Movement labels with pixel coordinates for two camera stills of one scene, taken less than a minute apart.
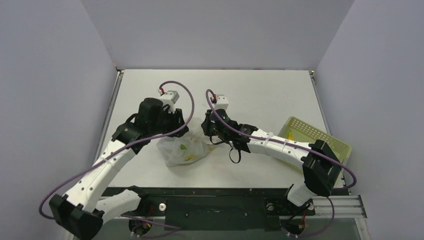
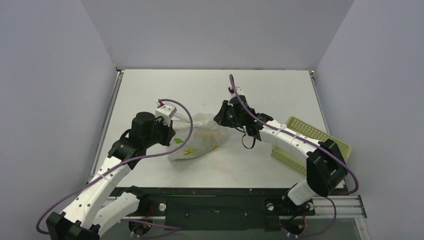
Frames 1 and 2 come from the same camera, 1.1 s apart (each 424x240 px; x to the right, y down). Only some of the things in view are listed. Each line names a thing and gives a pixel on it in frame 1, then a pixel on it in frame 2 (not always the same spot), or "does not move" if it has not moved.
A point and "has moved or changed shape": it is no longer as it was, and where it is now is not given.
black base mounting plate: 214,208 does not move
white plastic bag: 190,147 has moved or changed shape
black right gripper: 209,125 → 224,115
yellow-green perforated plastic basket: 298,129 does not move
